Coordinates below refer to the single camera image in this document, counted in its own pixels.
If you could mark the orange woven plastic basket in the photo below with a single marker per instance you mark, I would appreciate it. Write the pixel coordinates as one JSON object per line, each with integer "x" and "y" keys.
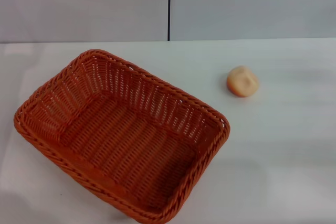
{"x": 126, "y": 140}

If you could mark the round pale bread bun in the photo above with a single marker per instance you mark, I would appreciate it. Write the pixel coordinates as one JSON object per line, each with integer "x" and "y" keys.
{"x": 242, "y": 81}

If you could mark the black vertical wall strip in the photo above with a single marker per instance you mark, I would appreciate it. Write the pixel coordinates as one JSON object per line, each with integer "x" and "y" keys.
{"x": 169, "y": 6}

